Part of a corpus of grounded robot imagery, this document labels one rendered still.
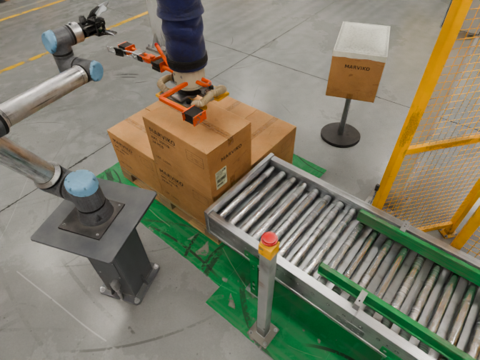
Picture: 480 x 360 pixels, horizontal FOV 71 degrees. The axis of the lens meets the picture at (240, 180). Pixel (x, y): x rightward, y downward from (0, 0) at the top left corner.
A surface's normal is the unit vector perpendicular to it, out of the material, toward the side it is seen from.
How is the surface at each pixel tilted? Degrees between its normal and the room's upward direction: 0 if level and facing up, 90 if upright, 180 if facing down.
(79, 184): 7
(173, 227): 0
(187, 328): 0
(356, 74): 90
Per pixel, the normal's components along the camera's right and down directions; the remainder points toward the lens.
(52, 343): -0.02, -0.70
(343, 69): -0.32, 0.68
